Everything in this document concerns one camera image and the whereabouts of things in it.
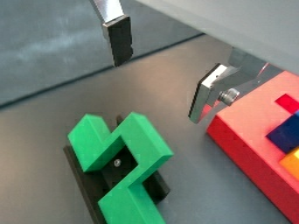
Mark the yellow long block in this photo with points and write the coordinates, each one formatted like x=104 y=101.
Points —
x=290 y=162

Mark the green stepped block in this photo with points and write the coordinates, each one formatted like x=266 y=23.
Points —
x=124 y=163

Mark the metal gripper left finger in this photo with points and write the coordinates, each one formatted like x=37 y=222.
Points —
x=116 y=29

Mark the blue block left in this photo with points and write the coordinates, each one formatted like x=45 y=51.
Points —
x=284 y=135

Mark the red base board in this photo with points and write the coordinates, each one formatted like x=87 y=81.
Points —
x=239 y=129

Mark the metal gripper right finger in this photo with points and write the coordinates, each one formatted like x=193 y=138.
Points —
x=216 y=85

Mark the black angle fixture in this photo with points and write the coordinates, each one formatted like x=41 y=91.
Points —
x=112 y=175

